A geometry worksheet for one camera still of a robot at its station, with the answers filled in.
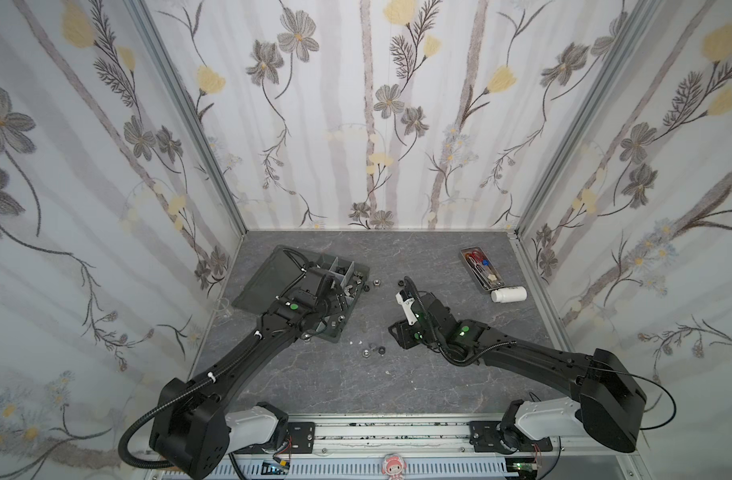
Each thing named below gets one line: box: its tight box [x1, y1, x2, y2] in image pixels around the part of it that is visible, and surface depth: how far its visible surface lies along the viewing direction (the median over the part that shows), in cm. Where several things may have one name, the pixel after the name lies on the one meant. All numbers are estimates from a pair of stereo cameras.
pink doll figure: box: [382, 453, 407, 480], surface depth 69 cm
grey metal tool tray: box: [460, 246, 505, 291], surface depth 111 cm
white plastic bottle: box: [490, 286, 528, 303], surface depth 100 cm
